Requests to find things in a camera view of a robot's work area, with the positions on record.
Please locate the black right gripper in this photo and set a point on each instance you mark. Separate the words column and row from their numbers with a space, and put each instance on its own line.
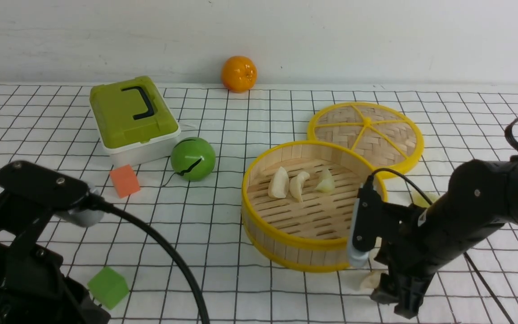
column 407, row 278

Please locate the white pleated dumpling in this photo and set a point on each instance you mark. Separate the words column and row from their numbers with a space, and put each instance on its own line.
column 371, row 280

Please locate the pale green dumpling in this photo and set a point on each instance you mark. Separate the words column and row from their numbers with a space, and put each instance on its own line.
column 420, row 201

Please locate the greenish dumpling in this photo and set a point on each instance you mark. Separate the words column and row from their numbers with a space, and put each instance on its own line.
column 326, row 182

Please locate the cream pleated dumpling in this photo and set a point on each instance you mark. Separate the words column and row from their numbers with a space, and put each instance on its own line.
column 279, row 186

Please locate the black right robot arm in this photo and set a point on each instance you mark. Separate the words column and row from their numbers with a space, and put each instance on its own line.
column 481, row 198

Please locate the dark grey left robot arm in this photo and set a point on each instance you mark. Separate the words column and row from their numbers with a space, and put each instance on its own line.
column 33, row 290

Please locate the yellow-rimmed woven steamer lid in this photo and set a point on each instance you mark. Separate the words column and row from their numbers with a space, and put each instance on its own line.
column 380, row 135

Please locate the yellow-rimmed bamboo steamer tray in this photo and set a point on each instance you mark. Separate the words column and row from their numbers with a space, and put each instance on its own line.
column 311, row 235

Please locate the white black-grid tablecloth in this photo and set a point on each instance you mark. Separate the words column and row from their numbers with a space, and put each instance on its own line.
column 51, row 124

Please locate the green round ball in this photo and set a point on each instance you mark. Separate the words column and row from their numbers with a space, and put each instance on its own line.
column 193, row 158

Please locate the orange fruit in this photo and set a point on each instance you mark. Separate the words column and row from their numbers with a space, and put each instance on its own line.
column 239, row 74

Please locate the orange foam cube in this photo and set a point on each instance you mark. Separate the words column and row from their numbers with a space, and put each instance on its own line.
column 125, row 181

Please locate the green-lidded white box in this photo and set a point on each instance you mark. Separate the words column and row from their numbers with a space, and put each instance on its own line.
column 135, row 124

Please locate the green foam cube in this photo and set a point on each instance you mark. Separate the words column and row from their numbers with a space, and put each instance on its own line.
column 108, row 287

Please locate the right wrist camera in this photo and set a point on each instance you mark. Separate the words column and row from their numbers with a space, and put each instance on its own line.
column 365, row 223

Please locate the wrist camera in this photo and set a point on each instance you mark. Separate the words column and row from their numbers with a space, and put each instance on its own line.
column 365, row 223
column 69, row 198

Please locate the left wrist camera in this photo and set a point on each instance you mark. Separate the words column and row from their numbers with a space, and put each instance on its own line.
column 69, row 198

